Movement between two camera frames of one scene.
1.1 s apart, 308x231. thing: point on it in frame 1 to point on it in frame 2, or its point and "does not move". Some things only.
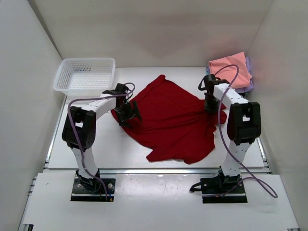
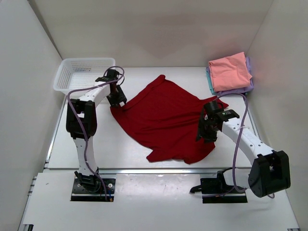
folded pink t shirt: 228,73 does not move
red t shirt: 175,125 does not move
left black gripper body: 125,110 to 116,97
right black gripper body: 211,104 to 206,131
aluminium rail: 245,170 does not move
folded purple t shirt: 244,90 does not move
